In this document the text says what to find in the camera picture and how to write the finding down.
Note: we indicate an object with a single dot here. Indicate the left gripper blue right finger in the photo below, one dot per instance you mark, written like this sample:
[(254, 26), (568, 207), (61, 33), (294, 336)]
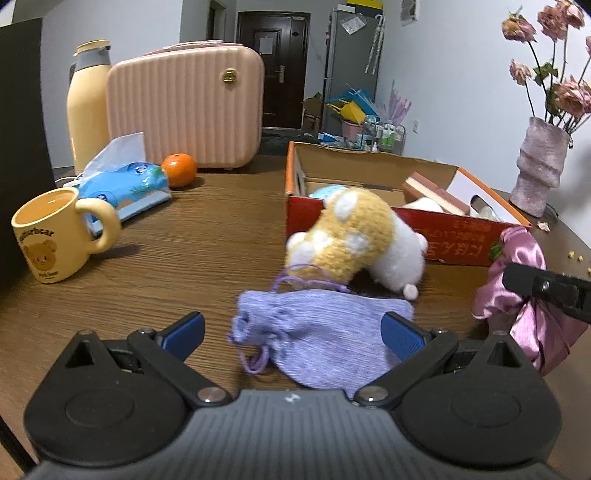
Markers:
[(402, 336)]

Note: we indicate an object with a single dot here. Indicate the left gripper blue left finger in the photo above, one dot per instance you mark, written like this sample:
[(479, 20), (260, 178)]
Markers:
[(184, 336)]

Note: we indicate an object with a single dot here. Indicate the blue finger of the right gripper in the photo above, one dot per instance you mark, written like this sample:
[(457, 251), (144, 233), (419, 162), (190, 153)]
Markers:
[(525, 280)]

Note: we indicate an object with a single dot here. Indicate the pink satin scrunchie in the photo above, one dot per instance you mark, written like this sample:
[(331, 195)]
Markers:
[(545, 334)]

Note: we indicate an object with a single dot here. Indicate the lavender knitted drawstring pouch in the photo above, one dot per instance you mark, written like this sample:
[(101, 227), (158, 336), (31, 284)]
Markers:
[(317, 332)]

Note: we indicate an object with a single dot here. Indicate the yellow white plush toy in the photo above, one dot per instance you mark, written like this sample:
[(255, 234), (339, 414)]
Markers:
[(357, 230)]

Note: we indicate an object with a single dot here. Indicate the red scouring sponge block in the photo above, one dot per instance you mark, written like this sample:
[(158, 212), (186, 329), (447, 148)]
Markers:
[(422, 194)]

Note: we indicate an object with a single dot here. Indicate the fallen pink petal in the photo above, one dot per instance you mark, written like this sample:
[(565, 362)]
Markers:
[(543, 226)]

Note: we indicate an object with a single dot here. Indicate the white plastic bag in box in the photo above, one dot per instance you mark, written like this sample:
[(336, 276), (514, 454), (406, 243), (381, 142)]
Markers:
[(479, 208)]

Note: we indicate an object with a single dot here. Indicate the orange red cardboard box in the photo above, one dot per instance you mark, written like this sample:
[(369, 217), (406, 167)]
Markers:
[(453, 239)]

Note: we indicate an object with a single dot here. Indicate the pink textured vase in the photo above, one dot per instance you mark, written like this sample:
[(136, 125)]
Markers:
[(541, 163)]

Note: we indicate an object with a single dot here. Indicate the light blue knitted plush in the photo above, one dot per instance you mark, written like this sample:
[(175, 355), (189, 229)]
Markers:
[(326, 192)]

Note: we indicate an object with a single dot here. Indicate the yellow bear mug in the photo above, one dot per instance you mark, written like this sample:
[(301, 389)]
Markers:
[(58, 231)]

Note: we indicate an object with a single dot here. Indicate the orange fruit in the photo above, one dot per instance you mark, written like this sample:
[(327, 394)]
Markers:
[(180, 169)]

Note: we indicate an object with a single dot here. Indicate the blue tissue pack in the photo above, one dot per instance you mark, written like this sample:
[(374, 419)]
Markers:
[(121, 176)]

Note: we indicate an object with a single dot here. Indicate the dried pink rose bouquet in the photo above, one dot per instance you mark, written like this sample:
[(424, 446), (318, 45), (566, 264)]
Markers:
[(558, 97)]

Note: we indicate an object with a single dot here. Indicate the metal utility cart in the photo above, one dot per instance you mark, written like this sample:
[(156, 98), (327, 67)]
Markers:
[(383, 137)]

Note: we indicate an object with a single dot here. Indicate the pink ribbed small suitcase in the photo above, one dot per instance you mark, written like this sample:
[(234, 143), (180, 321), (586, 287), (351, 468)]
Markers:
[(201, 98)]

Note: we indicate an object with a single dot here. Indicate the yellow thermos bottle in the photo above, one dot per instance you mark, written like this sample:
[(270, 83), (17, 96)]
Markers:
[(86, 106)]

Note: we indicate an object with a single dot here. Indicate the grey refrigerator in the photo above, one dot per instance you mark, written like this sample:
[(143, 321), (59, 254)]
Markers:
[(349, 41)]

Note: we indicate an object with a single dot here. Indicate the dark brown entrance door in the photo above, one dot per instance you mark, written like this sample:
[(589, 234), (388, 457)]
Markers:
[(281, 39)]

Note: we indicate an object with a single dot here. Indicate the yellow black box on fridge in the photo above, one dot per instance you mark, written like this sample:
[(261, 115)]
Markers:
[(372, 5)]

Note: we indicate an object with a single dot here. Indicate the white wall panel box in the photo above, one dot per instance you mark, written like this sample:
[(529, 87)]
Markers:
[(409, 11)]

